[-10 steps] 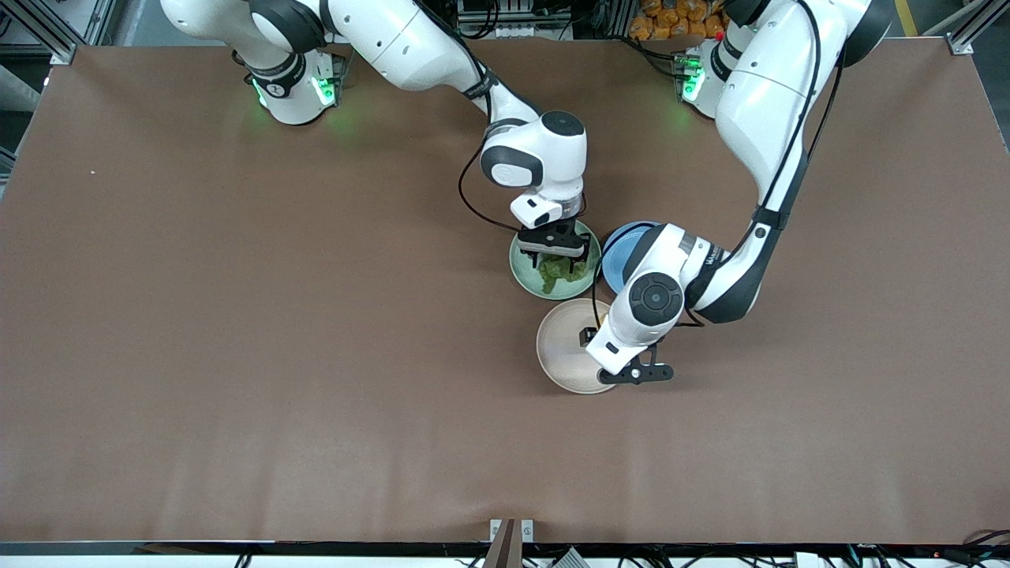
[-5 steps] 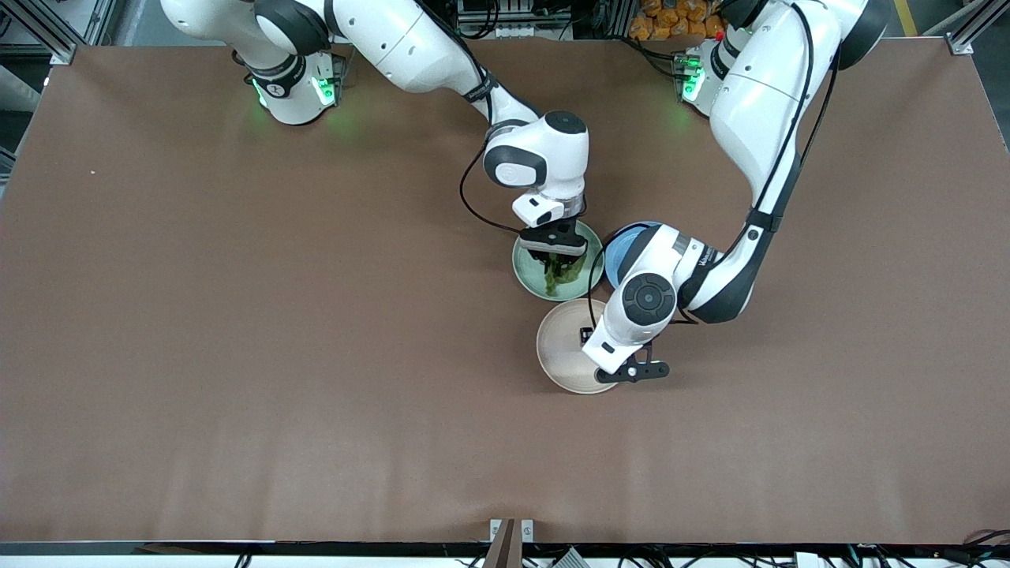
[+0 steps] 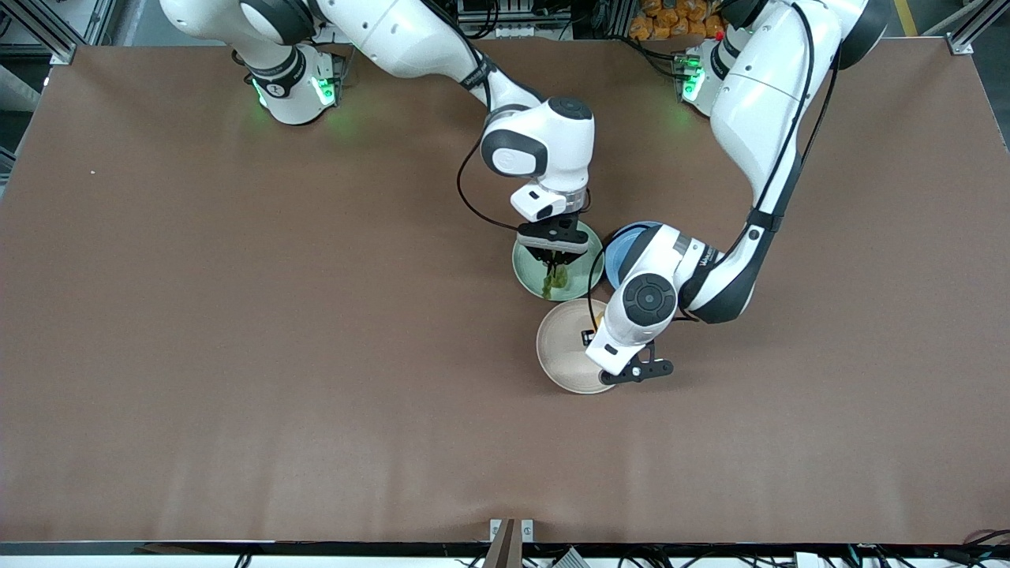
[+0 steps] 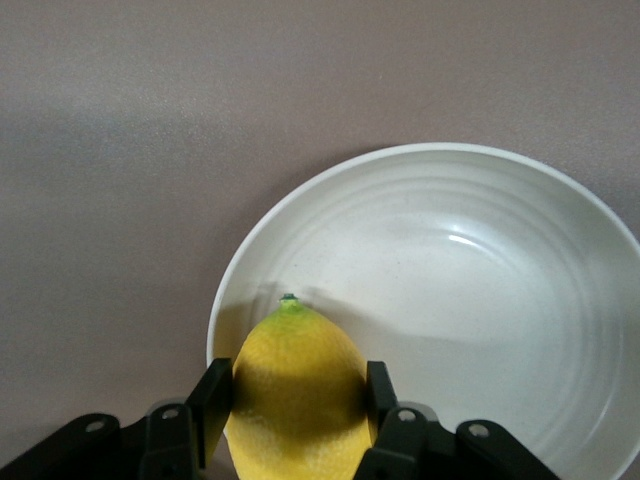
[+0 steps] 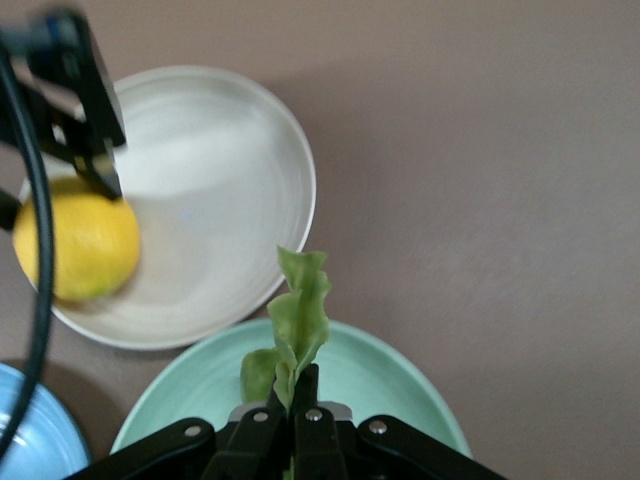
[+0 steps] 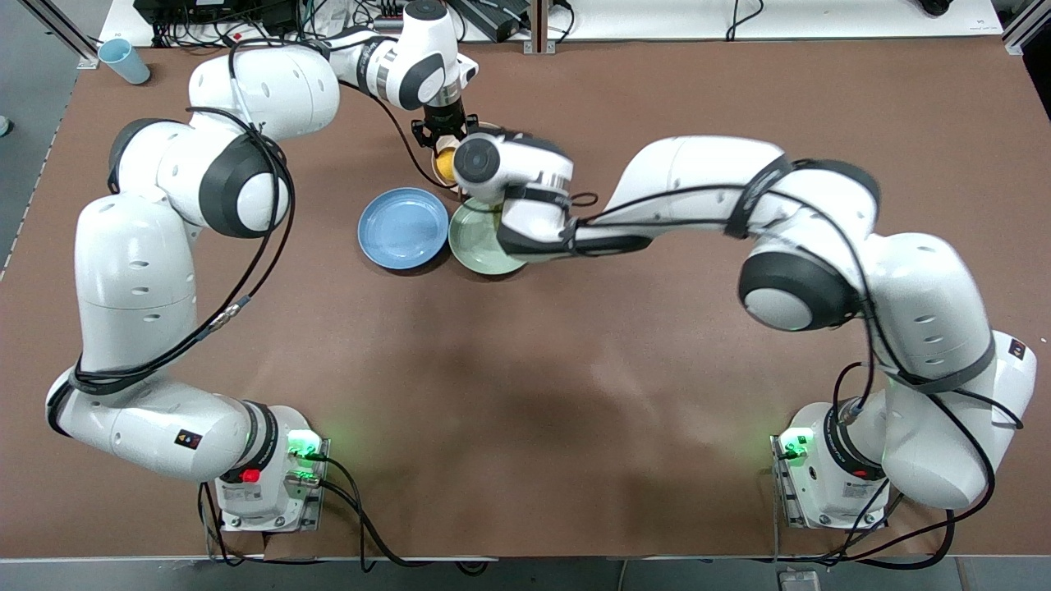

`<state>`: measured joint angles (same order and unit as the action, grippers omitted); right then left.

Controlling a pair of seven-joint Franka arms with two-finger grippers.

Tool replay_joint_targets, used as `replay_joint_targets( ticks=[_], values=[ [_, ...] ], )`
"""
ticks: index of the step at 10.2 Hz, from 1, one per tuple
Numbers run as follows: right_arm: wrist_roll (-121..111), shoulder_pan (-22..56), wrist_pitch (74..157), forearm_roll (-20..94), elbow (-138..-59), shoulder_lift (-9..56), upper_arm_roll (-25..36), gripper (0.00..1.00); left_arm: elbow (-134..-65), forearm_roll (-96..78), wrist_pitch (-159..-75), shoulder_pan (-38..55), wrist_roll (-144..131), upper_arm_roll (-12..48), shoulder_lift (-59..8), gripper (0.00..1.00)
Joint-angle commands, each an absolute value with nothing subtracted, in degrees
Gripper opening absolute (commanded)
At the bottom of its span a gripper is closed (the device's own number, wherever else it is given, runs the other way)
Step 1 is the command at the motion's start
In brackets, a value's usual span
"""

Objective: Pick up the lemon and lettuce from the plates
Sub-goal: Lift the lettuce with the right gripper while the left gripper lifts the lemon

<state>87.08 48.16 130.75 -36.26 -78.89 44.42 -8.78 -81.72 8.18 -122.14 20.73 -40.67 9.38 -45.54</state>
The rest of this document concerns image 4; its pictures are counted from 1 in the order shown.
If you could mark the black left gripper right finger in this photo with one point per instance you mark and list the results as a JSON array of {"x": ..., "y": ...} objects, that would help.
[{"x": 410, "y": 450}]

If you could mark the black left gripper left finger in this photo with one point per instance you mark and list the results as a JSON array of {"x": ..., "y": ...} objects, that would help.
[{"x": 165, "y": 440}]

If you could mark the yellow lemon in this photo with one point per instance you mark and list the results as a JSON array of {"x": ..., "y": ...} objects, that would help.
[{"x": 300, "y": 390}]

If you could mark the beige plate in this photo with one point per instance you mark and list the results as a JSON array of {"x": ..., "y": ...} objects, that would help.
[{"x": 450, "y": 275}]

